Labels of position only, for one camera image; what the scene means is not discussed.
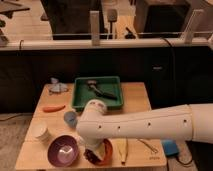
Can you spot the metal fork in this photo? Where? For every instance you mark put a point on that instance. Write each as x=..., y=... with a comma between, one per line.
x=152, y=148

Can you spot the black-handled brush in tray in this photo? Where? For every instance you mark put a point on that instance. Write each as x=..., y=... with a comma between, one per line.
x=92, y=85

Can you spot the blue plastic cup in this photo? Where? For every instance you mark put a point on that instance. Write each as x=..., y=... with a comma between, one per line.
x=70, y=119

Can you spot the orange bowl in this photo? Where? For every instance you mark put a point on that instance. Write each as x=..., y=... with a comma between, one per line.
x=108, y=155

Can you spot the white post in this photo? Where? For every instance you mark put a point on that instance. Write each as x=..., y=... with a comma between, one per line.
x=94, y=23
x=193, y=23

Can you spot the purple bowl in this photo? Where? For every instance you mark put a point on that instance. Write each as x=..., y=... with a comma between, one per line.
x=63, y=151

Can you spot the dark grape bunch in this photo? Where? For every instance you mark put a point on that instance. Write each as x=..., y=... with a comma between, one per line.
x=89, y=155

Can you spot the blue object on floor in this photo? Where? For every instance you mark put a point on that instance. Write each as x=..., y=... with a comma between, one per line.
x=170, y=148

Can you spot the green plastic tray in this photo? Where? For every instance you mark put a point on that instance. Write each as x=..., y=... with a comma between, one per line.
x=106, y=88

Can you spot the white post left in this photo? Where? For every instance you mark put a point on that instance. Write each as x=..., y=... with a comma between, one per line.
x=94, y=23

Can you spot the white paper cup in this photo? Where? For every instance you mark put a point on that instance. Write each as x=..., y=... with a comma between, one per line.
x=41, y=132

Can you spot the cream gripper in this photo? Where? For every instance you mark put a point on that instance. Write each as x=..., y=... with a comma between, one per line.
x=97, y=147

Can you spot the blue crumpled cloth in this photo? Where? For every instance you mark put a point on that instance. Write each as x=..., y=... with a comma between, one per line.
x=57, y=87

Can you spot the white post right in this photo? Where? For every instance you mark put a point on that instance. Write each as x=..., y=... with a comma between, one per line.
x=193, y=23

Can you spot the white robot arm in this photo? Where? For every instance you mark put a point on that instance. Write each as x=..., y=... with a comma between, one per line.
x=193, y=122

